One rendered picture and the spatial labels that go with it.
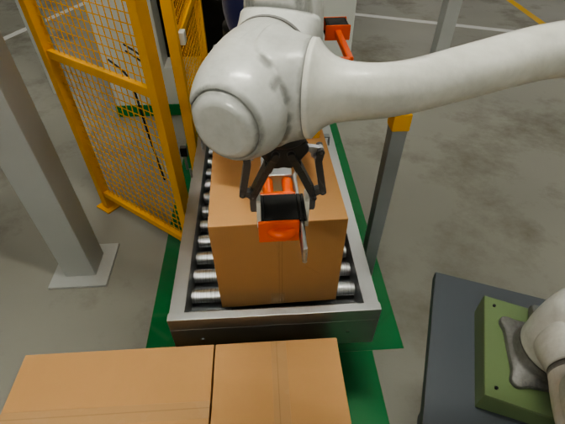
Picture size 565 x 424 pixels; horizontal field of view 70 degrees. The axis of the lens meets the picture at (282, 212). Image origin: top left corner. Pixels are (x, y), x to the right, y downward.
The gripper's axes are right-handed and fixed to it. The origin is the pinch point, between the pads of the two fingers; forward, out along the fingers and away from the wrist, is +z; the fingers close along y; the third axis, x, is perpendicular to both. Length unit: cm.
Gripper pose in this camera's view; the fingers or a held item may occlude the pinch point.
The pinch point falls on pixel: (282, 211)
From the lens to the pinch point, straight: 76.0
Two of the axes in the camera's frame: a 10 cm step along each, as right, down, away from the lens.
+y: -10.0, 0.4, -0.5
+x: 0.6, 6.9, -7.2
